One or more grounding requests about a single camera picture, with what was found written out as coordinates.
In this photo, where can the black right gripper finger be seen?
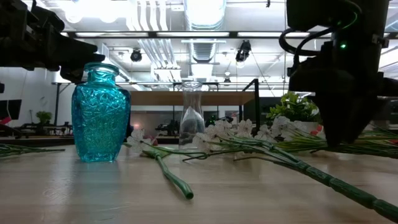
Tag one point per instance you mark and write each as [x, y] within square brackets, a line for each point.
[345, 121]

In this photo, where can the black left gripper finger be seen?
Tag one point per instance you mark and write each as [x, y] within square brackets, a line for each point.
[77, 63]
[71, 43]

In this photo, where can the teal cut-glass vase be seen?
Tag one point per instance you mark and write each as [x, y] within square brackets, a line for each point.
[99, 118]

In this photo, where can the white artificial flower stem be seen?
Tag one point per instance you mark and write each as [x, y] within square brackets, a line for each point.
[281, 123]
[342, 187]

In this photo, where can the blue artificial flower stem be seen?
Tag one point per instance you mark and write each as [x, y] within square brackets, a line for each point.
[18, 150]

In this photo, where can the clear glass vase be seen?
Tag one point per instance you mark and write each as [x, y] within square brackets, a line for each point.
[191, 105]

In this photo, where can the green stem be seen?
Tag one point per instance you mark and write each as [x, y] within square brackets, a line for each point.
[174, 180]

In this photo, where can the green plant in white pot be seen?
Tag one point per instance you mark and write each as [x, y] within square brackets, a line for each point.
[292, 107]

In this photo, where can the black ceiling spot lamp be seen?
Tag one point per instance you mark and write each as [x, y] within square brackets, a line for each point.
[136, 55]
[243, 51]

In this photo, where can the small background potted plant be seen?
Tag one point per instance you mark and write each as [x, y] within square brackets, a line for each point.
[44, 117]

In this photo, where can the black computer monitor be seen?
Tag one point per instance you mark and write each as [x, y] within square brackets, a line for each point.
[11, 109]

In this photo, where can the black overhead frame bar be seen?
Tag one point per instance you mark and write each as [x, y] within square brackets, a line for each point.
[233, 34]

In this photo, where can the wooden shelf with black frame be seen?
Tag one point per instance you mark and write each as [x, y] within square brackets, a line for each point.
[217, 98]

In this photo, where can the silver ceiling air duct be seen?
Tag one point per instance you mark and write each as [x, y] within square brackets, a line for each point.
[205, 15]

